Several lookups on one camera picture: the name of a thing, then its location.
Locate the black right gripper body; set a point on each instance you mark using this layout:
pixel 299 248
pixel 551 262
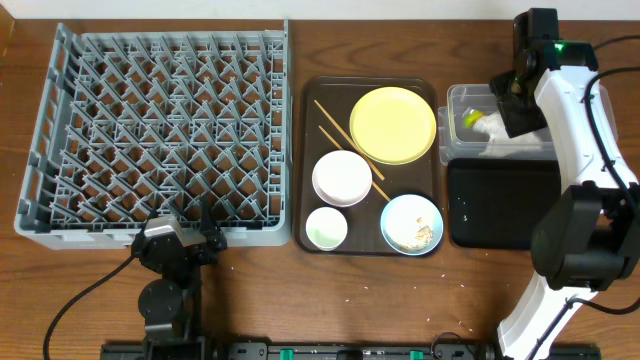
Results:
pixel 519 113

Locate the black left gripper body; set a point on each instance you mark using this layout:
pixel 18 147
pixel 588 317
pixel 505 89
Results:
pixel 189 248

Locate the white tissue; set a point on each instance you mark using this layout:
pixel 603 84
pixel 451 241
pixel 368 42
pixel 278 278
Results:
pixel 500 144

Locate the white green cup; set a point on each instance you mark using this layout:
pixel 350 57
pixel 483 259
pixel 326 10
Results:
pixel 326 228

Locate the blue bowl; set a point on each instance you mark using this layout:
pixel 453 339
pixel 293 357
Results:
pixel 404 209

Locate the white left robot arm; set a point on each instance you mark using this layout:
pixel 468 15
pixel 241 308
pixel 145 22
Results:
pixel 172 304

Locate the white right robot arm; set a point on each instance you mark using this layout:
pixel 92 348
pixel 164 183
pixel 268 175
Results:
pixel 590 236

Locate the clear plastic waste container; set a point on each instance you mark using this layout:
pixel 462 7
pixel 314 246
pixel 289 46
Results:
pixel 457 141

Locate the black waste bin tray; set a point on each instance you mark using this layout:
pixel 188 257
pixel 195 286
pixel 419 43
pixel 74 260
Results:
pixel 496 203

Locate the grey dishwasher rack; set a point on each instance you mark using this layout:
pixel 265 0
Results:
pixel 171 123

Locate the green yellow wrapper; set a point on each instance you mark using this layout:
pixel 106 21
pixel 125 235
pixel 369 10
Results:
pixel 471 116

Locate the yellow plate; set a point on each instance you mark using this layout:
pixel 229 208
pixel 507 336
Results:
pixel 392 125

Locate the rice and food scraps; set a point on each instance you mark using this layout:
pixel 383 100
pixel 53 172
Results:
pixel 415 235

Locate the dark brown serving tray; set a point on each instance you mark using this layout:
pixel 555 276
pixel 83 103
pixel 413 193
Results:
pixel 326 106

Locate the wooden chopstick upper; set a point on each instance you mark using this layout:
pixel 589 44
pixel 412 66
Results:
pixel 349 140

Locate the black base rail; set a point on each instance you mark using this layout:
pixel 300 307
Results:
pixel 448 350

